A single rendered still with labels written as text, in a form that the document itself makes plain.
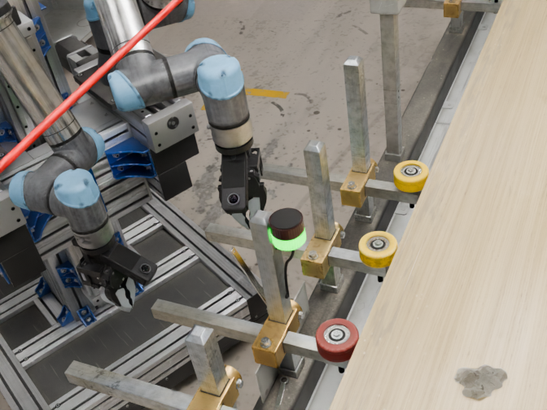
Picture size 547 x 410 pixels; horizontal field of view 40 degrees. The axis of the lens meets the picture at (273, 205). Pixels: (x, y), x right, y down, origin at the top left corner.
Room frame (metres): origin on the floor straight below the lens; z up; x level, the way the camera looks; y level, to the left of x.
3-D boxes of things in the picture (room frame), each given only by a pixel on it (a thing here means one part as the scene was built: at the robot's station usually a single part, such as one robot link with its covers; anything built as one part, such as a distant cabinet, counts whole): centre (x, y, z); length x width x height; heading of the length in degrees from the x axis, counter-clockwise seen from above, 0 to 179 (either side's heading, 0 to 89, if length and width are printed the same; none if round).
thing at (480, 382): (0.74, -0.29, 0.91); 0.09 x 0.07 x 0.02; 87
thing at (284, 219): (0.98, -0.02, 1.03); 0.06 x 0.06 x 0.22; 60
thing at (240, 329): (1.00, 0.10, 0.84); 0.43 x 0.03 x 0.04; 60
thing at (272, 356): (0.98, 0.03, 0.85); 0.13 x 0.06 x 0.05; 150
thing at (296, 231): (0.98, -0.02, 1.13); 0.06 x 0.06 x 0.02
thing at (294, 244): (0.98, -0.02, 1.10); 0.06 x 0.06 x 0.02
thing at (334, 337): (0.90, -0.07, 0.85); 0.08 x 0.08 x 0.11
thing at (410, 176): (1.33, -0.32, 0.85); 0.08 x 0.08 x 0.11
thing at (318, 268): (1.20, -0.09, 0.84); 0.13 x 0.06 x 0.05; 150
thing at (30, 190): (1.22, 0.44, 1.12); 0.11 x 0.11 x 0.08; 59
